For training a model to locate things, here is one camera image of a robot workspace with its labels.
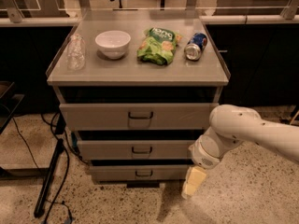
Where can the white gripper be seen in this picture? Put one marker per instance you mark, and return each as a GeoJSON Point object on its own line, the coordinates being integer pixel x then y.
{"type": "Point", "coordinates": [202, 158]}

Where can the grey drawer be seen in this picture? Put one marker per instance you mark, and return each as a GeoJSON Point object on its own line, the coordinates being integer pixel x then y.
{"type": "Point", "coordinates": [139, 172]}
{"type": "Point", "coordinates": [135, 150]}
{"type": "Point", "coordinates": [175, 116]}

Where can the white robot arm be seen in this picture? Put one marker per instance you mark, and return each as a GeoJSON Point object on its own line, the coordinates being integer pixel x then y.
{"type": "Point", "coordinates": [229, 127]}

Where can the grey bottom drawer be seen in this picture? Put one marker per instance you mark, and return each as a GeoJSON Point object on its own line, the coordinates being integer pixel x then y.
{"type": "Point", "coordinates": [139, 172]}

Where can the grey drawer cabinet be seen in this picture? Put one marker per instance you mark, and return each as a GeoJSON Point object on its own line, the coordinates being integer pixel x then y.
{"type": "Point", "coordinates": [128, 81]}

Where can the grey top drawer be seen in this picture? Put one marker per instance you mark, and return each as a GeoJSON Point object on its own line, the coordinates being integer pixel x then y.
{"type": "Point", "coordinates": [175, 116]}

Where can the blue soda can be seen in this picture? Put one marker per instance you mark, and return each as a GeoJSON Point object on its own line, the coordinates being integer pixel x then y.
{"type": "Point", "coordinates": [195, 47]}

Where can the green chip bag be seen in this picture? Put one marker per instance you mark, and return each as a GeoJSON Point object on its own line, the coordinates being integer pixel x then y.
{"type": "Point", "coordinates": [159, 46]}

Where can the white ceramic bowl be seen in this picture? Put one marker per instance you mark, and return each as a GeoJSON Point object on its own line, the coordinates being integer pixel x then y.
{"type": "Point", "coordinates": [113, 44]}

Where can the clear plastic bottle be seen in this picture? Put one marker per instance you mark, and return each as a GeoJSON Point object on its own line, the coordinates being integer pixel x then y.
{"type": "Point", "coordinates": [76, 52]}

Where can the white horizontal rail pipe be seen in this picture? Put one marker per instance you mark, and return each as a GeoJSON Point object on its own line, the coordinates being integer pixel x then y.
{"type": "Point", "coordinates": [238, 19]}

